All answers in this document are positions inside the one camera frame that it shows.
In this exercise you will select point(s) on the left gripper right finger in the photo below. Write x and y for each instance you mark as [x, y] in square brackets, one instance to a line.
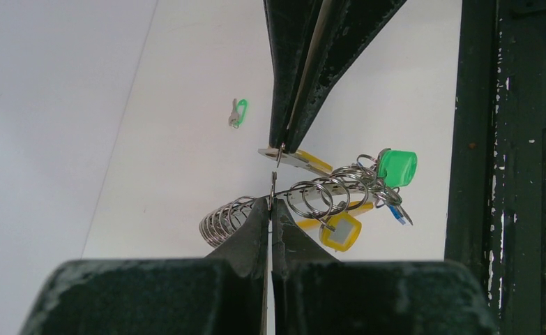
[317, 294]

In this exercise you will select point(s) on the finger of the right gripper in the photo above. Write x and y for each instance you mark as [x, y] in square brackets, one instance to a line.
[349, 28]
[290, 26]

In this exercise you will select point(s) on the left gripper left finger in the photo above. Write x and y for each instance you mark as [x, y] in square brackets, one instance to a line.
[221, 293]

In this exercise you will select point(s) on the key with yellow tag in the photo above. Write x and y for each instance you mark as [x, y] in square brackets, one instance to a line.
[299, 159]

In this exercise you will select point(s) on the key with green tag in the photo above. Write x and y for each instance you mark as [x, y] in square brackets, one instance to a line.
[238, 113]

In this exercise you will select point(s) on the blue key tag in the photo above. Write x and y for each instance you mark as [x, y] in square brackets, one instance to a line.
[398, 214]

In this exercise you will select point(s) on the yellow key tag on ring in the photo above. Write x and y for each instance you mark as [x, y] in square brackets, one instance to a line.
[340, 232]

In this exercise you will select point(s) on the green key tag on ring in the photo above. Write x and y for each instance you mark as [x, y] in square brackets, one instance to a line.
[397, 168]

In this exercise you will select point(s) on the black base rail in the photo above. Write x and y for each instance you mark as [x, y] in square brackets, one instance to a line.
[496, 223]

